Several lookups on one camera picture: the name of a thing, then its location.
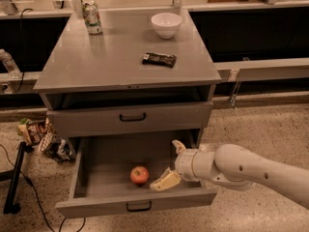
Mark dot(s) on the green soda can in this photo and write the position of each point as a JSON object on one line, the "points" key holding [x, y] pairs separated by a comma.
{"points": [[91, 17]]}

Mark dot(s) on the dark patterned chip bag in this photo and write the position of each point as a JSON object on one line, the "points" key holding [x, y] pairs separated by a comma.
{"points": [[56, 148]]}

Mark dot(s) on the clear plastic water bottle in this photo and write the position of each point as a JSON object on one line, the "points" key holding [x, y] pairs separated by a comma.
{"points": [[10, 65]]}

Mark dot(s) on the brown chip bag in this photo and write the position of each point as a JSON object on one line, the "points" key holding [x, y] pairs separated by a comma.
{"points": [[33, 132]]}

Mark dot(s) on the red apple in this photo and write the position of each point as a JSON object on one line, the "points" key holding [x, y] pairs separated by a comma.
{"points": [[139, 175]]}

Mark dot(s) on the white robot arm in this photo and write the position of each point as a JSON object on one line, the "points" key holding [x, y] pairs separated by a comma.
{"points": [[234, 167]]}

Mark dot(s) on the grey drawer cabinet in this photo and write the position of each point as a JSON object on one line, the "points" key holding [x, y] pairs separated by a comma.
{"points": [[105, 70]]}

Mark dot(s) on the dark snack bar wrapper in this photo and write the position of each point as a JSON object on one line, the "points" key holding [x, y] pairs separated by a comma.
{"points": [[164, 60]]}

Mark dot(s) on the closed grey upper drawer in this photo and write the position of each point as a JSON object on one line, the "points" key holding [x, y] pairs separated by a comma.
{"points": [[131, 119]]}

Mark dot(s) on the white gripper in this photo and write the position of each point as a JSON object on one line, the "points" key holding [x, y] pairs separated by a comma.
{"points": [[184, 163]]}

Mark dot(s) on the black stand leg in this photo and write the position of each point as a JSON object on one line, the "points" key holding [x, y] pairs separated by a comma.
{"points": [[10, 206]]}

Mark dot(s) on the open grey middle drawer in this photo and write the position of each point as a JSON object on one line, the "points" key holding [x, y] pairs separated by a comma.
{"points": [[101, 184]]}

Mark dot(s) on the grey metal rail frame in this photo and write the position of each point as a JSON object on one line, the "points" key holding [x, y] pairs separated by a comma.
{"points": [[251, 41]]}

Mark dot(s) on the white bowl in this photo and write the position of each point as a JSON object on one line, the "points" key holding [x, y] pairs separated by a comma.
{"points": [[166, 25]]}

